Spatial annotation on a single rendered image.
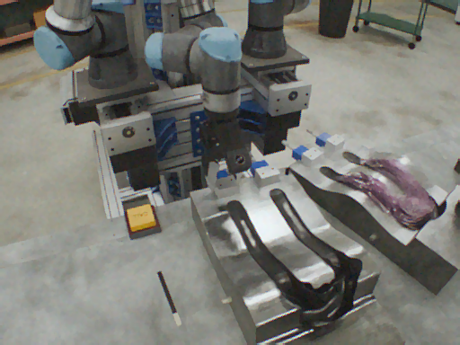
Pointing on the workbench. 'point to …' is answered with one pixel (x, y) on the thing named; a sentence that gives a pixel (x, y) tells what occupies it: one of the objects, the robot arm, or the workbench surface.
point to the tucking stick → (169, 297)
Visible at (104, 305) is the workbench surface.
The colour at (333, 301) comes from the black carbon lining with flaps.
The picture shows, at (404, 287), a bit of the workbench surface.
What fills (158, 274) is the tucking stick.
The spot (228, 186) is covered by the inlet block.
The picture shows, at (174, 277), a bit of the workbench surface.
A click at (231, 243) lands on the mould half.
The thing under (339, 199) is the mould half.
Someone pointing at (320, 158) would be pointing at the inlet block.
